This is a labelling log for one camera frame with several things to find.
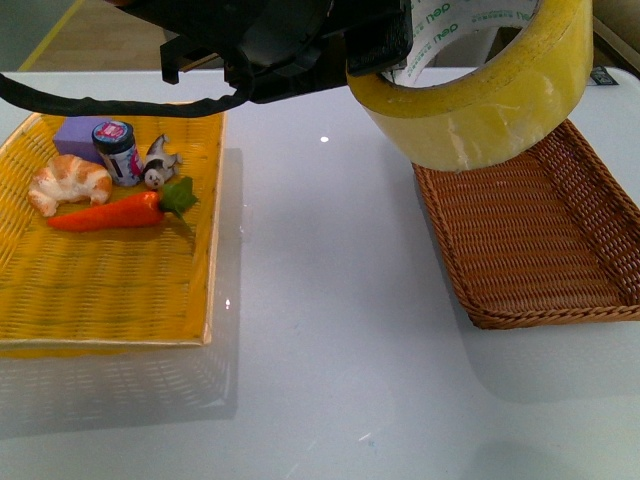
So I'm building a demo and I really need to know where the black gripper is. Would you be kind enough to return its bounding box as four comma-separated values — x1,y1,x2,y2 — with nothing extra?
117,0,413,103

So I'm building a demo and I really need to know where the clear yellowish tape roll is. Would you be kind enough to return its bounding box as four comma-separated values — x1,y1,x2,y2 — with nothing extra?
347,1,593,171

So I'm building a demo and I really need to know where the yellow woven basket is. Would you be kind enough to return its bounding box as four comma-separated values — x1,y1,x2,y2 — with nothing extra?
1,114,225,358

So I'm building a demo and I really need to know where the brown wicker basket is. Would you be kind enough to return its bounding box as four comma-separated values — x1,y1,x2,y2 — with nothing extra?
414,121,639,330

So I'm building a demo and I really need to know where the panda figurine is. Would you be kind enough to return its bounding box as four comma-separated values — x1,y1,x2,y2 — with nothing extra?
141,134,183,190

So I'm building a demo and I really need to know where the orange toy carrot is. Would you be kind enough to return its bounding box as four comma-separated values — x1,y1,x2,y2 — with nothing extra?
47,177,198,233

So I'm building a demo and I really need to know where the small dark jar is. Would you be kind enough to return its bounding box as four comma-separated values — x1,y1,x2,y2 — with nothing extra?
92,120,143,187

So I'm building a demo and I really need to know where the purple foam cube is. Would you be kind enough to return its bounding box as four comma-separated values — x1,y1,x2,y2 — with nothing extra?
53,116,107,165

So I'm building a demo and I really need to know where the toy croissant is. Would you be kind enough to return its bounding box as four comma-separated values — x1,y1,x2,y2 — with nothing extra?
27,154,113,217

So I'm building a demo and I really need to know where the black sleeved cable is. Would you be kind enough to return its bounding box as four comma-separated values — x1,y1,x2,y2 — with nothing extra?
0,47,261,120

